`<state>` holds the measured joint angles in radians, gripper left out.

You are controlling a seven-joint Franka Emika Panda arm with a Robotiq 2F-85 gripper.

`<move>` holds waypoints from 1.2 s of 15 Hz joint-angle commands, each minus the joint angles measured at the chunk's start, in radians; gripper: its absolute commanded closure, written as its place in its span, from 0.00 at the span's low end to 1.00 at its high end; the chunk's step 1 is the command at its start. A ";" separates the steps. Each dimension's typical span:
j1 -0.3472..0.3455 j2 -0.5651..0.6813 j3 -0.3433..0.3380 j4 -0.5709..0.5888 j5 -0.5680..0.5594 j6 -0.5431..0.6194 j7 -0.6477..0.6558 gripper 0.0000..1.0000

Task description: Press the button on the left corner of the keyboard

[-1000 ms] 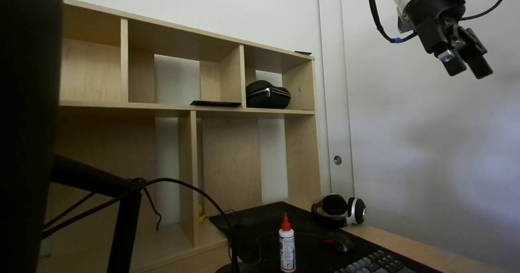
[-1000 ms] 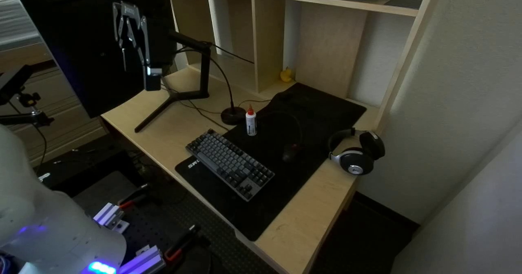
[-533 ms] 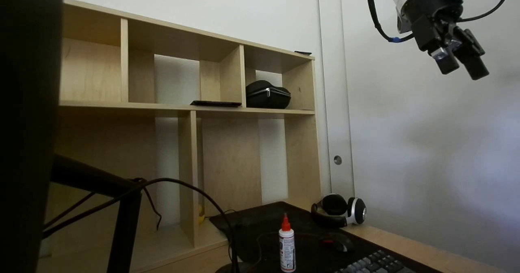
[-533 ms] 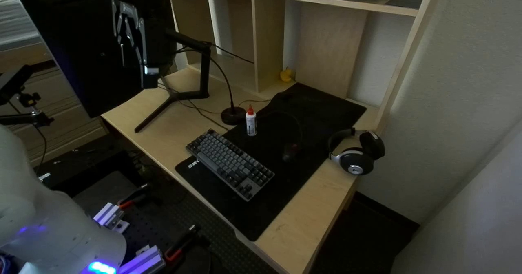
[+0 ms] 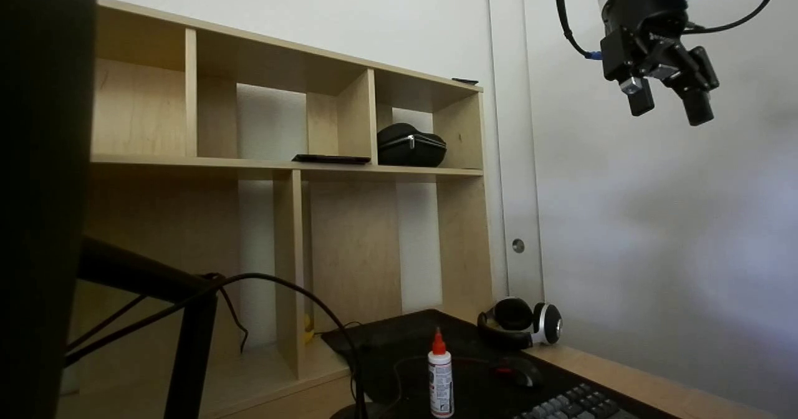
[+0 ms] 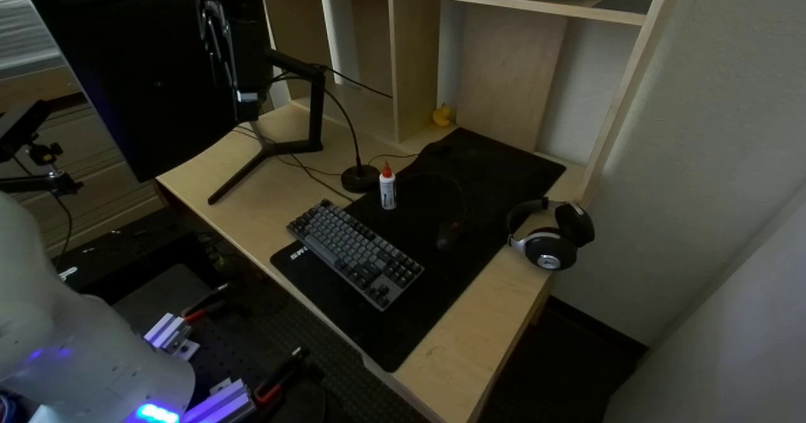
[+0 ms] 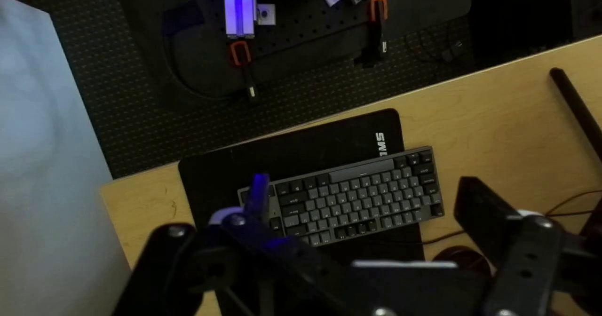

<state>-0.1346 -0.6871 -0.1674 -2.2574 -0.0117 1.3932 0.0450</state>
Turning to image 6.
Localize grey and black keyboard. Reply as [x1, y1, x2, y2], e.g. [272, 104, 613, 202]
[287, 198, 426, 312]

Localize black monitor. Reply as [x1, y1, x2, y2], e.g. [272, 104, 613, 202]
[23, 0, 328, 206]

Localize black gooseneck stand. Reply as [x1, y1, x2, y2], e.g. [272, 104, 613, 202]
[268, 74, 382, 195]

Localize white glue bottle orange cap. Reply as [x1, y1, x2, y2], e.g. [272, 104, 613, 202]
[379, 162, 398, 211]

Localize wooden shelf unit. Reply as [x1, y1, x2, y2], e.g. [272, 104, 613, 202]
[264, 0, 688, 205]

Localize black desk mat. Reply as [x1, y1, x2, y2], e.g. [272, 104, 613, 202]
[270, 127, 567, 373]

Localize black computer mouse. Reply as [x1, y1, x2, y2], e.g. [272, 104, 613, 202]
[434, 220, 465, 252]

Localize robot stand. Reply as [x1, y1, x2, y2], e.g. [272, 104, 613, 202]
[55, 218, 435, 423]

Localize black and silver headphones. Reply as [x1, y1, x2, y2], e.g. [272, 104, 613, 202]
[506, 196, 596, 272]

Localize camera on mount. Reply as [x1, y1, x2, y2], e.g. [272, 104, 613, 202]
[0, 99, 85, 198]

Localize orange handled clamp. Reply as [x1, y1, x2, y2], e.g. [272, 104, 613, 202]
[181, 283, 231, 324]
[253, 346, 310, 406]

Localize aluminium bracket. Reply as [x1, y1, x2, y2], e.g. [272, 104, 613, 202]
[143, 312, 202, 361]
[181, 378, 256, 423]

